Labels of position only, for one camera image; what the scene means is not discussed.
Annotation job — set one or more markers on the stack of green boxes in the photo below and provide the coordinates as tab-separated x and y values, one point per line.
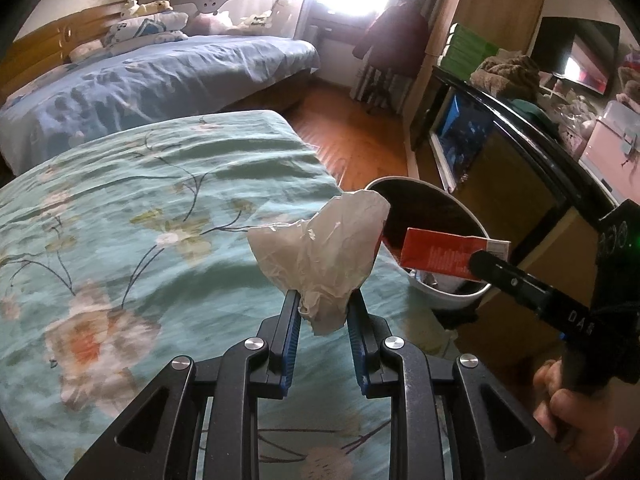
470	50

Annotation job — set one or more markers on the small white pillow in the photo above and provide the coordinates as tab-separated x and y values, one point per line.
87	51

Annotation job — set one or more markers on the dark red jacket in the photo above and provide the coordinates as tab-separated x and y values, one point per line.
392	35

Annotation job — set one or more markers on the person's right hand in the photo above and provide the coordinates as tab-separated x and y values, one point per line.
580	420

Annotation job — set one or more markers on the grey bed guard rail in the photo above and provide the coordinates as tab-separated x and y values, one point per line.
245	2

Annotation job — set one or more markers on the wooden headboard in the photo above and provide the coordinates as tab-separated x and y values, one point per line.
45	45

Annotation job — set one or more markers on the white plastic bag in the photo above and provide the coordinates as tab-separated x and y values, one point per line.
320	250

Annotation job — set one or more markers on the cream plush toy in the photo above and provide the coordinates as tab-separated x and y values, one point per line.
155	7

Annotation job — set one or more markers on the pink storage box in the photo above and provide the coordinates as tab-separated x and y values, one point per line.
612	145

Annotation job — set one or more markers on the white trash bin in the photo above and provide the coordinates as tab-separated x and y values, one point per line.
425	205

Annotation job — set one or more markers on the bed with blue sheet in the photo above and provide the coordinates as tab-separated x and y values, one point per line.
150	80

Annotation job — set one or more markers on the wooden nightstand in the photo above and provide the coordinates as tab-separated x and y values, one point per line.
335	30

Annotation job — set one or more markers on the brown blanket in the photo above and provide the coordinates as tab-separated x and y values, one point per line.
510	75

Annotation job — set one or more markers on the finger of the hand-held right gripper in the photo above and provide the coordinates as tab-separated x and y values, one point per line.
525	292

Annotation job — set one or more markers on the blue and white pillow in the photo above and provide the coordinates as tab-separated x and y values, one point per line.
145	30

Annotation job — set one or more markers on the black television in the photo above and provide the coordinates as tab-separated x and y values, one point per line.
575	55

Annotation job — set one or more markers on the red and white carton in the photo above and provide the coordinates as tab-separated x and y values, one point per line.
435	255

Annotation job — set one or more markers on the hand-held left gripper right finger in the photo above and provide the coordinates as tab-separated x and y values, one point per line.
357	345

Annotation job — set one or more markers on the pink plush toy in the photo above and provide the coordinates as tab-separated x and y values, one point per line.
210	24

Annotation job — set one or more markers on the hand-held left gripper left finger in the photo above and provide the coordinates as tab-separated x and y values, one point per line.
291	340

